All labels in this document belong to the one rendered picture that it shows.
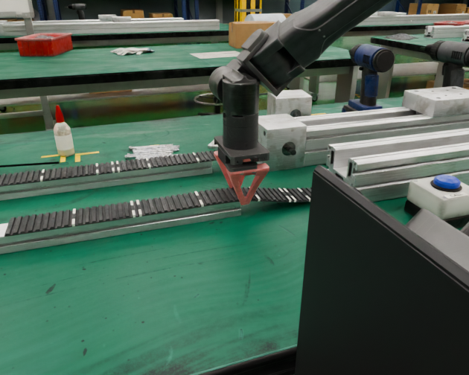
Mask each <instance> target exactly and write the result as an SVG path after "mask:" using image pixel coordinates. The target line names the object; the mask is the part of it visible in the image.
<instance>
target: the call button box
mask: <svg viewBox="0 0 469 375"><path fill-rule="evenodd" d="M433 179H434V177H429V178H424V179H415V180H412V181H410V183H409V190H408V194H407V200H406V203H405V207H404V210H405V211H406V212H407V213H409V214H411V215H412V216H415V215H416V214H417V213H418V212H419V211H420V210H421V209H422V208H424V209H426V210H428V211H429V212H431V213H433V214H435V215H436V216H437V217H439V218H440V219H442V220H444V221H445V222H447V223H448V224H450V225H452V226H453V227H454V228H461V227H464V226H465V225H466V224H467V223H468V222H469V186H468V185H466V184H464V183H462V182H461V184H460V187H459V188H457V189H447V188H443V187H439V186H437V185H435V184H434V183H433Z"/></svg>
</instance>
